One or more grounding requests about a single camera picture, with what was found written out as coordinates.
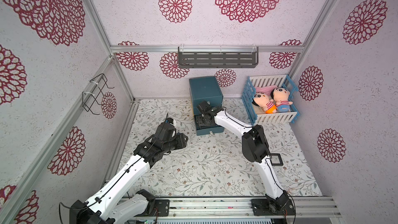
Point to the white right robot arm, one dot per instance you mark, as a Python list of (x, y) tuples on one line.
[(255, 149)]

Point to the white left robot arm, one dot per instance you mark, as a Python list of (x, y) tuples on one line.
[(105, 206)]

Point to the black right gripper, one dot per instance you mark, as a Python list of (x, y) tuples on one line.
[(202, 121)]

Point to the grey wall shelf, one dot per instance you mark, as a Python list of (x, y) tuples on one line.
[(218, 59)]

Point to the plush doll blue shorts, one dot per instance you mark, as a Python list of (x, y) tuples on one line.
[(281, 99)]

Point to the blue white toy crib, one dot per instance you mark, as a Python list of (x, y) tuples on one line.
[(256, 114)]

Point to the black brooch box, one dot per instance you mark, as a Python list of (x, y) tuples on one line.
[(202, 123), (276, 160)]

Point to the pink crib blanket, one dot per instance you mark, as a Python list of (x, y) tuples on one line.
[(266, 90)]

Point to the plush doll orange shorts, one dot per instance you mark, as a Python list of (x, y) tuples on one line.
[(263, 101)]

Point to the teal three-drawer cabinet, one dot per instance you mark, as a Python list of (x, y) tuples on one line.
[(205, 89)]

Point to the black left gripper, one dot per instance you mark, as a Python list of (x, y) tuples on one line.
[(181, 142)]

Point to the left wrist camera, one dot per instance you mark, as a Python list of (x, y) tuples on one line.
[(170, 123)]

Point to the black wire wall rack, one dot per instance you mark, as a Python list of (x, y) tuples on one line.
[(90, 98)]

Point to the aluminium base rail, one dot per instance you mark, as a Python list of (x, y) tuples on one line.
[(241, 210)]

